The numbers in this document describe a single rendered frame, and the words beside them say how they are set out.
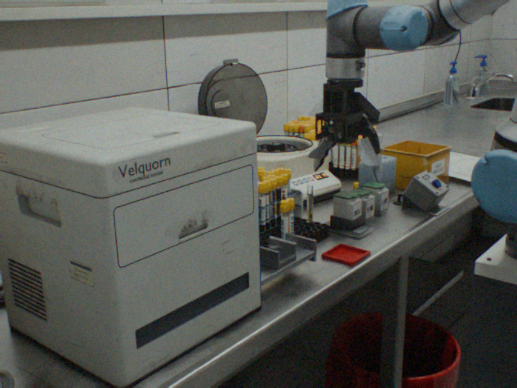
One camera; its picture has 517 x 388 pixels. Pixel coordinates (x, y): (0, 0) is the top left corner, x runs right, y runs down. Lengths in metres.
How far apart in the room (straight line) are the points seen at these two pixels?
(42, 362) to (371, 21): 0.76
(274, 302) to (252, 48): 1.03
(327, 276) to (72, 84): 0.72
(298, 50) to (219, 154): 1.25
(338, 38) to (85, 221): 0.63
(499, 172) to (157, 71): 0.93
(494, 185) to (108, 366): 0.61
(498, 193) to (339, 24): 0.42
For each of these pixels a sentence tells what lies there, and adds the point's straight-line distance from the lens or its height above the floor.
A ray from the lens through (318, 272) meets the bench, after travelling 1.11.
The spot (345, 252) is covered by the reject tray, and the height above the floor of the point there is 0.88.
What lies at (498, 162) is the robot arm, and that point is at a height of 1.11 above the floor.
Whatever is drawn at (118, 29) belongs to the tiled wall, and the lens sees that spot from 1.52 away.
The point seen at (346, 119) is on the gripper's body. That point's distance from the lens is 1.16.
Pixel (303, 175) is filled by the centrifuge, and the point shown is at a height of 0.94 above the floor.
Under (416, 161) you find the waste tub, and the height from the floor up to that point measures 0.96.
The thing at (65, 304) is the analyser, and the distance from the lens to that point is 0.85.
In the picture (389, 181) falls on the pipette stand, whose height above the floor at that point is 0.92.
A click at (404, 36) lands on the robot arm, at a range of 1.09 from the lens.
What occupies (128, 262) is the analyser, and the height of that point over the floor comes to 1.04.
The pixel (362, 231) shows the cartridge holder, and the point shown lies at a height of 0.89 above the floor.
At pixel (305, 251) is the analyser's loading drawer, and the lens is 1.09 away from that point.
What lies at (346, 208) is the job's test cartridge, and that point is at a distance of 1.26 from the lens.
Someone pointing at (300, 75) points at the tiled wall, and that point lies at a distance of 2.06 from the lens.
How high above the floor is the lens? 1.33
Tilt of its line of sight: 17 degrees down
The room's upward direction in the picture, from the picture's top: 1 degrees counter-clockwise
